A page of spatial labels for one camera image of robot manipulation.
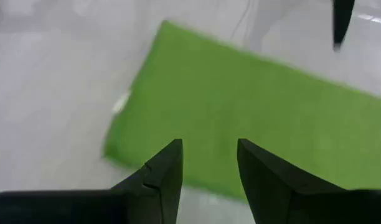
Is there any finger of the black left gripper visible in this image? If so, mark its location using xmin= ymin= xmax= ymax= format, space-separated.
xmin=331 ymin=0 xmax=356 ymax=52

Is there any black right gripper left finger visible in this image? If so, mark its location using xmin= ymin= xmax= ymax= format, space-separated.
xmin=111 ymin=138 xmax=184 ymax=224

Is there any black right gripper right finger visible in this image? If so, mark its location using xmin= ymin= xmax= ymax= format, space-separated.
xmin=236 ymin=138 xmax=347 ymax=224

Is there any green microfibre towel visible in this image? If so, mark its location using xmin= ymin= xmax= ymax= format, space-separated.
xmin=101 ymin=19 xmax=381 ymax=203

